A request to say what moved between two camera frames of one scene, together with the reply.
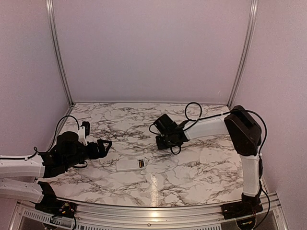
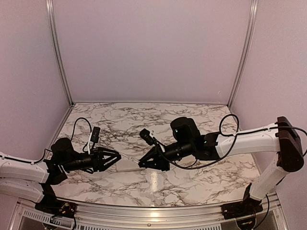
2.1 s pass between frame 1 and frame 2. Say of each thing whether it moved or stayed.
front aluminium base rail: stayed
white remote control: stayed
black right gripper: moved
